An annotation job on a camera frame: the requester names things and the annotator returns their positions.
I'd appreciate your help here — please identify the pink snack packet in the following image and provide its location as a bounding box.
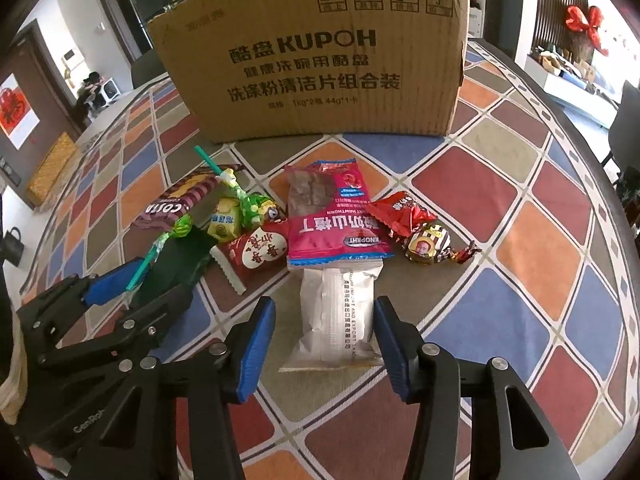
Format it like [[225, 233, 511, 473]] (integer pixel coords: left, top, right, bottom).
[[282, 157, 393, 273]]

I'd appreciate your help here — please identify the black handbag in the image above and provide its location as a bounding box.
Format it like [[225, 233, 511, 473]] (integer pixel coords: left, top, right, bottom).
[[0, 226, 23, 268]]

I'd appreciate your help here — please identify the grey chair with black legs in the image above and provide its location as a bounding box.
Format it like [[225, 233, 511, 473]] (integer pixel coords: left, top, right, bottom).
[[600, 80, 640, 171]]

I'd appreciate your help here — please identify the white snack packet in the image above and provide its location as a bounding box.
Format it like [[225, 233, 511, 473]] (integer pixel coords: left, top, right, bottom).
[[278, 255, 385, 373]]

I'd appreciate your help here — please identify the round gold foil candy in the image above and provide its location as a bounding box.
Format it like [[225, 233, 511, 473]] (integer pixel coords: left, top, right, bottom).
[[404, 221, 482, 266]]

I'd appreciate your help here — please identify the white small shelf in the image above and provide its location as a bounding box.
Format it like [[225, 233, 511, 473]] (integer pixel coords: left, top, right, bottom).
[[95, 77, 121, 106]]

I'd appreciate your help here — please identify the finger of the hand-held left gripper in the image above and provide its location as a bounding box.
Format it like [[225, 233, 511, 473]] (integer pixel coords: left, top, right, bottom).
[[17, 257, 147, 333], [30, 282, 195, 376]]

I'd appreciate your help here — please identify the brown striped wafer packet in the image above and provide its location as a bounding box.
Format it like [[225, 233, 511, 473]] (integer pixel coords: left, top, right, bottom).
[[131, 162, 246, 233]]

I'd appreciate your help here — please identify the dark brown door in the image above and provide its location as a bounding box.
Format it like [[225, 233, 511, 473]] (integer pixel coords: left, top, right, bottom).
[[500, 0, 527, 56]]

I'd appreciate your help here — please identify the green lollipop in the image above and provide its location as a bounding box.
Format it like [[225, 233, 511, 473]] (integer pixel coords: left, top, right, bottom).
[[126, 212, 193, 295]]

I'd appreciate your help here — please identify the red packet with white heart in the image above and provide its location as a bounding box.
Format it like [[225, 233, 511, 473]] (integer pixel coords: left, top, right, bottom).
[[212, 222, 291, 296]]

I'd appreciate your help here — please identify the cartoon wrapped lollipop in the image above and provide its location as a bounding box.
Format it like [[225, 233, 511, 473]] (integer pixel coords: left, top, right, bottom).
[[194, 146, 281, 223]]

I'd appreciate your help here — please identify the pile of small boxes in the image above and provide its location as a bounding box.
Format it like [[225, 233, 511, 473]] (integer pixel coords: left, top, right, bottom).
[[530, 45, 608, 93]]

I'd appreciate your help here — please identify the brown cardboard box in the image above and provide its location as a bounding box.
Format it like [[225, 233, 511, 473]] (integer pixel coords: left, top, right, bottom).
[[146, 0, 473, 145]]

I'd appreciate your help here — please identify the red bow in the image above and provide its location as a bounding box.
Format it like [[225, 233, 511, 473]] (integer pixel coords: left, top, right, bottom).
[[565, 5, 611, 57]]

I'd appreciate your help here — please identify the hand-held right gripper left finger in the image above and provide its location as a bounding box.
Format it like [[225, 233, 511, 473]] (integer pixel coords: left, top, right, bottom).
[[65, 296, 277, 480]]

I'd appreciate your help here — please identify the white low cabinet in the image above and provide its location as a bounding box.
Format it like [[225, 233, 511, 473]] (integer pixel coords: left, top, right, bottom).
[[530, 67, 621, 128]]

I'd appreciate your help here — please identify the black bag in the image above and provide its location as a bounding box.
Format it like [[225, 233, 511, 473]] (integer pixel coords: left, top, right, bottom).
[[74, 71, 101, 118]]

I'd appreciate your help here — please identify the dark green packet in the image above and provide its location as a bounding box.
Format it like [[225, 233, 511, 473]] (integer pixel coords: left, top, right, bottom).
[[145, 187, 221, 306]]

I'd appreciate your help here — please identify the yellow green candy packet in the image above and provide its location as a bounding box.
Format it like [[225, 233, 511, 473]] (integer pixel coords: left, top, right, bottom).
[[206, 196, 251, 243]]

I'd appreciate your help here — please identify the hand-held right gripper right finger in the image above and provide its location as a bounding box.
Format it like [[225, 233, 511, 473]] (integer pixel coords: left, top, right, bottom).
[[372, 296, 581, 480]]

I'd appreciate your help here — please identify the red candy wrapper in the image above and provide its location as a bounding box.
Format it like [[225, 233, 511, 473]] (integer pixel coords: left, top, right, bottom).
[[366, 191, 438, 253]]

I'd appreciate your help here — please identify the red paper poster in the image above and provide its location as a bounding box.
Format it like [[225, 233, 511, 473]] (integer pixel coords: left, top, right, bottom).
[[0, 74, 41, 150]]

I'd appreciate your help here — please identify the grey upholstered chair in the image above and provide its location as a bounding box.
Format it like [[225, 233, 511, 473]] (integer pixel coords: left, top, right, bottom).
[[131, 50, 168, 88]]

